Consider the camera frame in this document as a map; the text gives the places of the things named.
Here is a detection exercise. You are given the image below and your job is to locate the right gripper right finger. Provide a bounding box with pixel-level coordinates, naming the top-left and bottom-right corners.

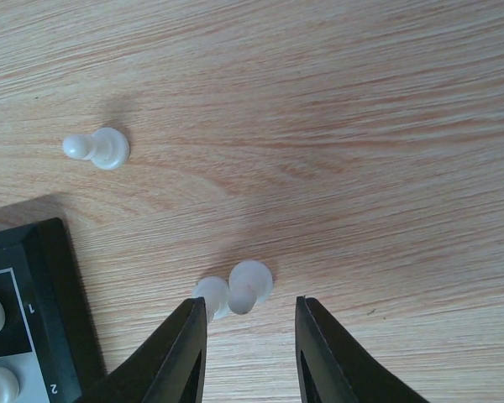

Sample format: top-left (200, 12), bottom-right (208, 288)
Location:
top-left (295, 296), bottom-right (424, 403)

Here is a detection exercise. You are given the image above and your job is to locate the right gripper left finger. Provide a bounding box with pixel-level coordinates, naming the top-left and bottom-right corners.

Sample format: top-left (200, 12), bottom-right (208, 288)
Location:
top-left (81, 297), bottom-right (207, 403)

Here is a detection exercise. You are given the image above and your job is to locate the white chess pawn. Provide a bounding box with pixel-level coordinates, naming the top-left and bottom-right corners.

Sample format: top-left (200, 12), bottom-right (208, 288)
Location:
top-left (0, 367), bottom-right (20, 403)

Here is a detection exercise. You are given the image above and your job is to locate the black and silver chessboard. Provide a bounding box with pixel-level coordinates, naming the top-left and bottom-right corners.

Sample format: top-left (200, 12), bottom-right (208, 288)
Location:
top-left (0, 217), bottom-right (107, 402)

